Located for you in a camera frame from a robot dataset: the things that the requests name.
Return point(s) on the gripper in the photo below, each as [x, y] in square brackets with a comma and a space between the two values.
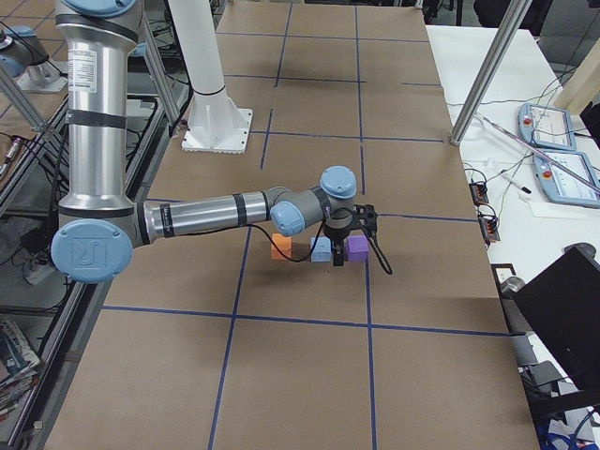
[337, 231]

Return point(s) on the blue foam block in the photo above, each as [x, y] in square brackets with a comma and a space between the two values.
[321, 249]

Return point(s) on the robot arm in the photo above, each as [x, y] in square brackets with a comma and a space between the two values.
[99, 225]

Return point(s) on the purple foam block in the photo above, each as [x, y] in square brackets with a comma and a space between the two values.
[356, 248]

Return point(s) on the orange foam block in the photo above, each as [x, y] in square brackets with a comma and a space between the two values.
[281, 247]

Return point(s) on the brown paper table cover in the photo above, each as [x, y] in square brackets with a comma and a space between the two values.
[206, 342]

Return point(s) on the lower teach pendant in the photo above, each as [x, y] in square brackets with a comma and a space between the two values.
[561, 187]

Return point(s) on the teach pendant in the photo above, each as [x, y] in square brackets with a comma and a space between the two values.
[546, 127]
[561, 187]

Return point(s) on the black monitor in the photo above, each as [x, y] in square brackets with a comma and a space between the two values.
[561, 304]

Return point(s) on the upper teach pendant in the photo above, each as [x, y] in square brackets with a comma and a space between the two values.
[546, 127]

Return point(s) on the stack of books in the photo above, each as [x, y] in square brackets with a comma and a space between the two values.
[19, 366]

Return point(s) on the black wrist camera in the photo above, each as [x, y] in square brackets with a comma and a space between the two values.
[365, 218]

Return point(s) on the white camera mast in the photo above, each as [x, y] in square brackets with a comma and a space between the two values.
[214, 123]

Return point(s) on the aluminium frame post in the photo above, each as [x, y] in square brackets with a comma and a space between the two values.
[510, 23]

